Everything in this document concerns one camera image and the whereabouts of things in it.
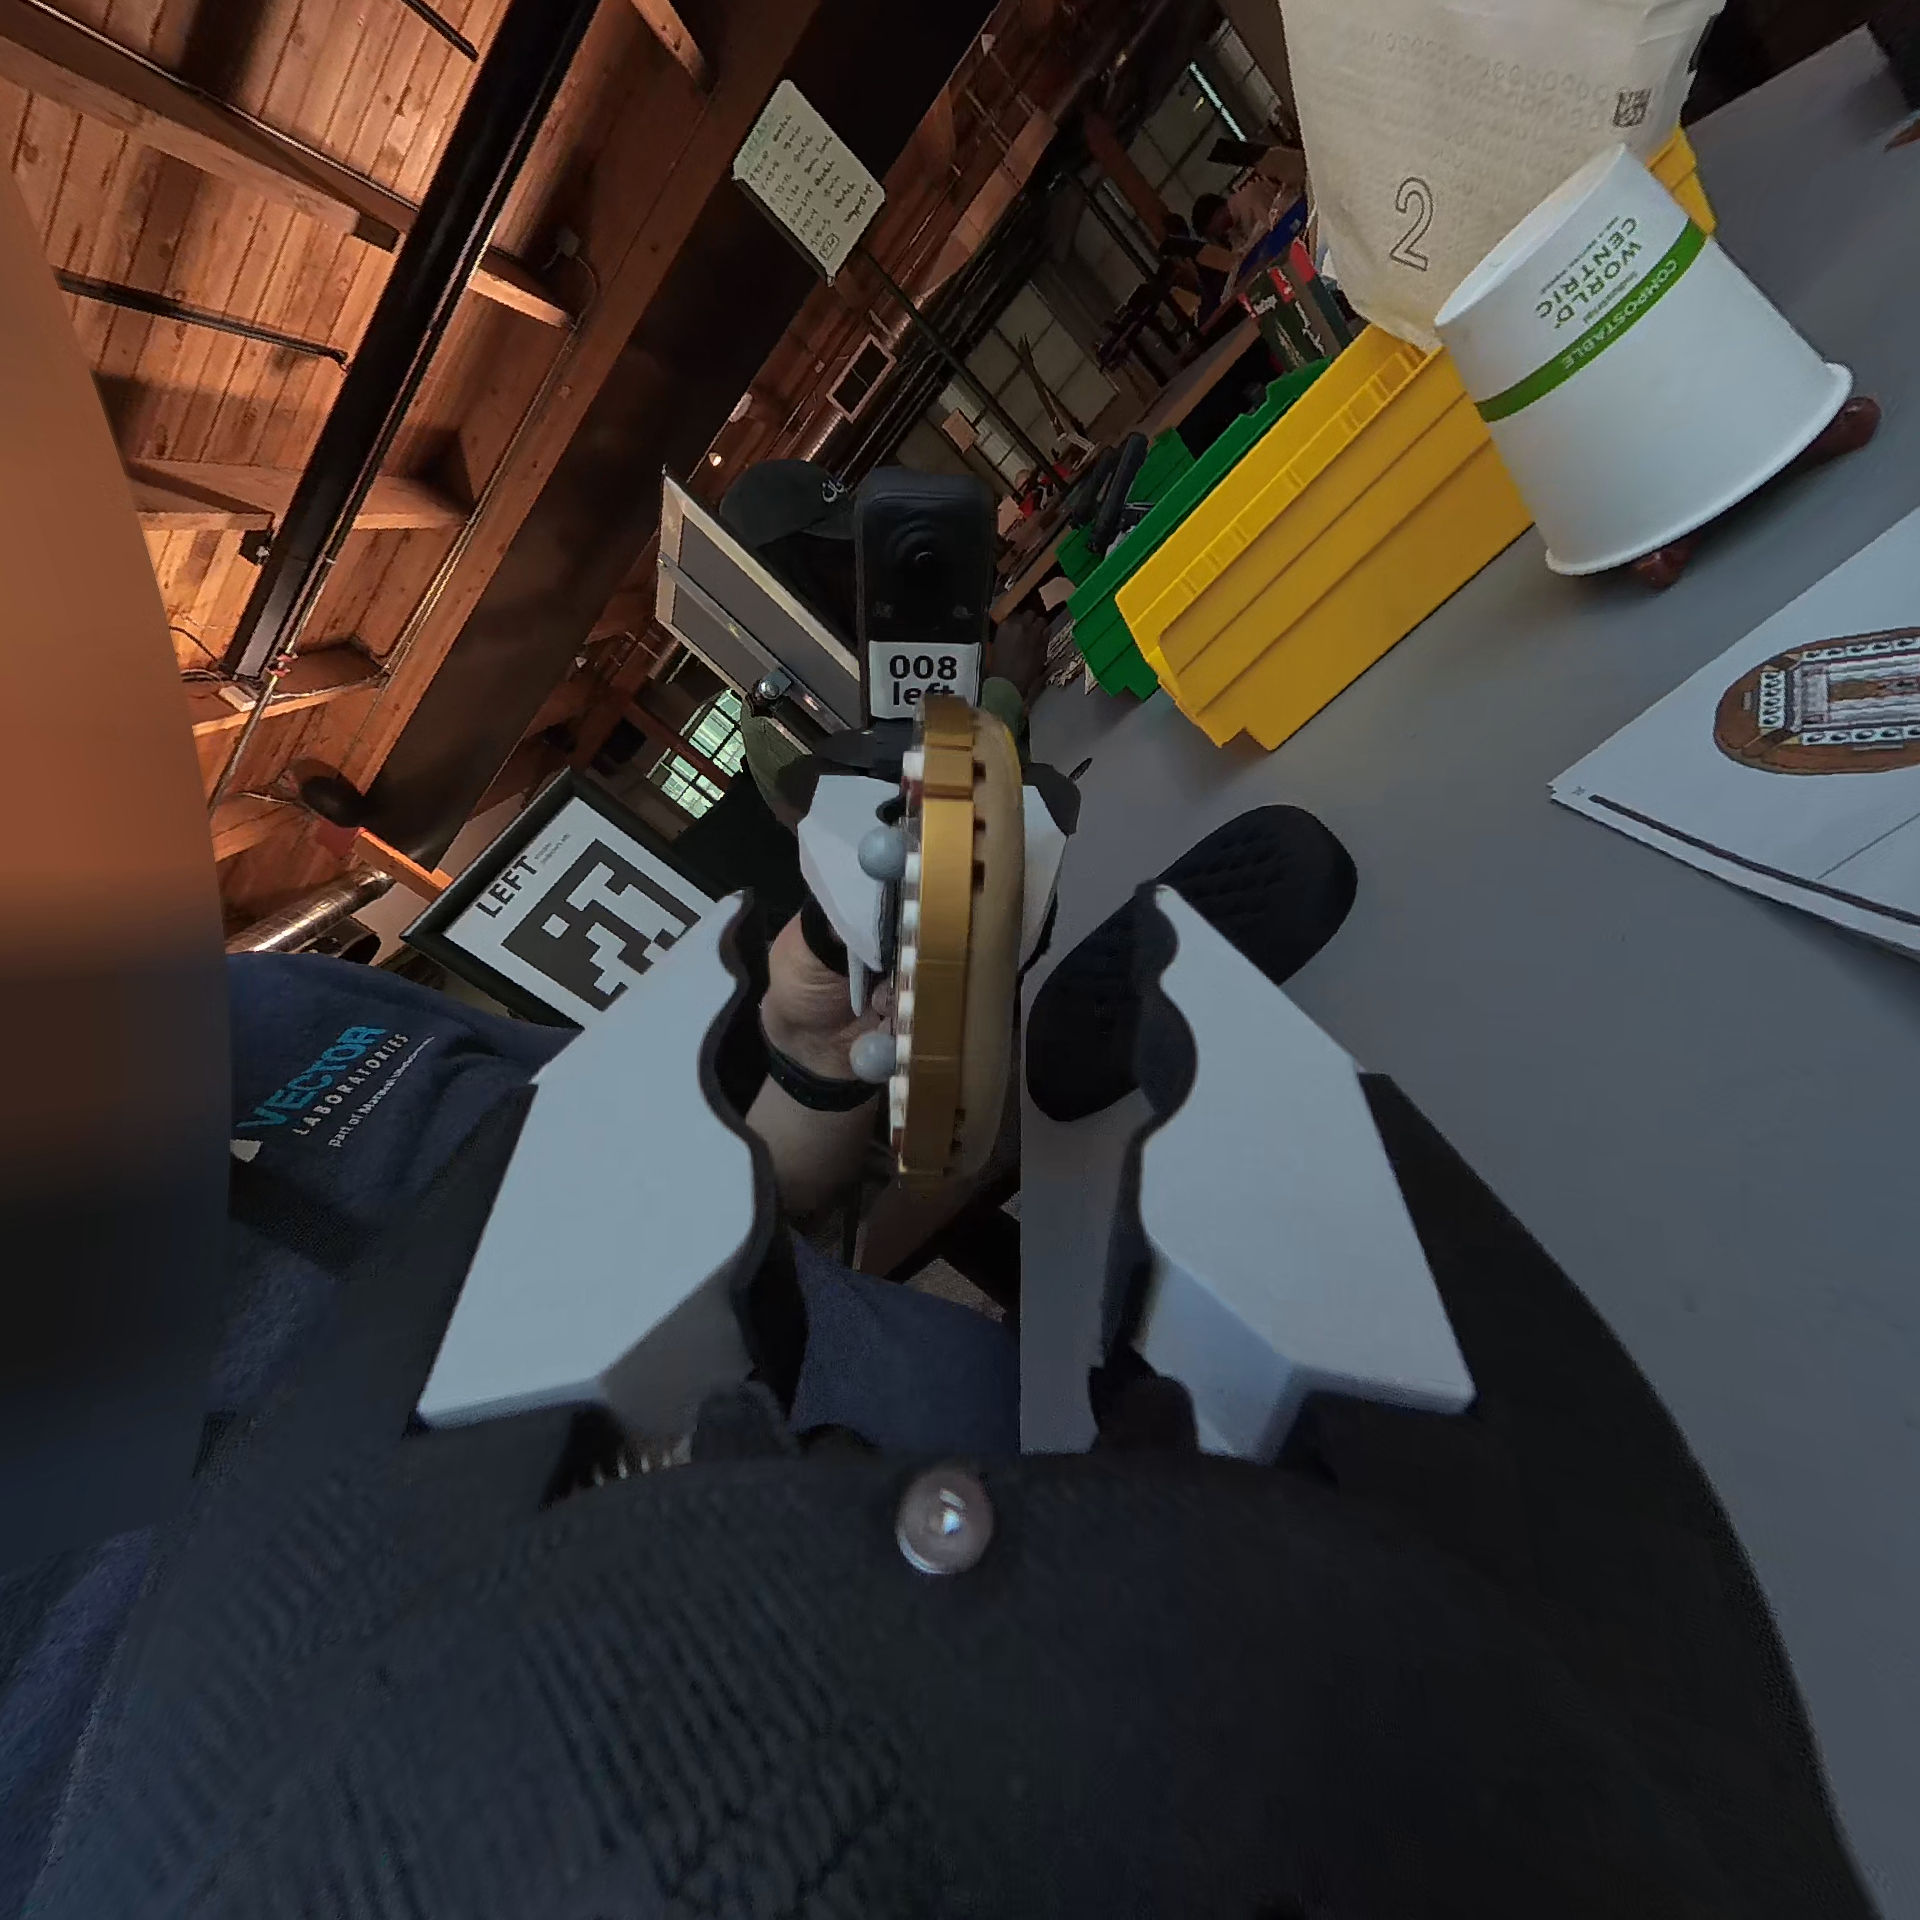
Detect black wristband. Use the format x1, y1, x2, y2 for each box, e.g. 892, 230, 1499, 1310
756, 1030, 884, 1114

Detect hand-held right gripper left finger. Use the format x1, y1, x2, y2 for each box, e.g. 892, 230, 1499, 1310
415, 888, 805, 1442

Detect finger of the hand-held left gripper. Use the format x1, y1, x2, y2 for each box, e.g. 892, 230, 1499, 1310
796, 760, 916, 1024
1023, 778, 1086, 944

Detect person's navy sweatshirt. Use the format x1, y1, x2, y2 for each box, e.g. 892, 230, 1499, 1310
0, 951, 544, 1920

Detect person's left hand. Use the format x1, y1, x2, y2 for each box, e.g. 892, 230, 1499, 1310
758, 908, 903, 1058

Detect black framed marker sign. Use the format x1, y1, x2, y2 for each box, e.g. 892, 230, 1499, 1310
402, 767, 723, 1028

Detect white paper cup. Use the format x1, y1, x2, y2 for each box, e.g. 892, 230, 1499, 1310
1431, 144, 1855, 577

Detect hanging white notice board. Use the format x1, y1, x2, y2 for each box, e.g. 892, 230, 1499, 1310
731, 77, 886, 280

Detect round gold lego base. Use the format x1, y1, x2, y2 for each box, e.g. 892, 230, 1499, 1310
847, 697, 1029, 1185

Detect silver ventilation duct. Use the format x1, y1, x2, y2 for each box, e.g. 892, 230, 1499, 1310
224, 871, 395, 958

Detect yellow plastic bin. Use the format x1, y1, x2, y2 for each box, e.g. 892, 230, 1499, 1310
1112, 127, 1719, 751

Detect lego instruction booklet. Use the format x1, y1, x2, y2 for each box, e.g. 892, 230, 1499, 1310
1550, 510, 1920, 961

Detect white paper bag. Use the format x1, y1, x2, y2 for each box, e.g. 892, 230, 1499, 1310
1277, 0, 1728, 353

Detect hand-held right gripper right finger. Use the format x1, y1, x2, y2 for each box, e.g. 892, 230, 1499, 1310
1087, 882, 1476, 1465

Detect green plastic bin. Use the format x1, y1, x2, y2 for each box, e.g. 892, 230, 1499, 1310
1055, 358, 1327, 698

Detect person's blue jeans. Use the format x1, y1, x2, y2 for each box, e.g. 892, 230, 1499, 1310
791, 1241, 1023, 1460

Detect white framed board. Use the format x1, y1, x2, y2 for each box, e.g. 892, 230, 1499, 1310
656, 471, 863, 728

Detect black padded wrist rest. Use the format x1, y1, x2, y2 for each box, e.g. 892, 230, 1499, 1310
1023, 804, 1360, 1125

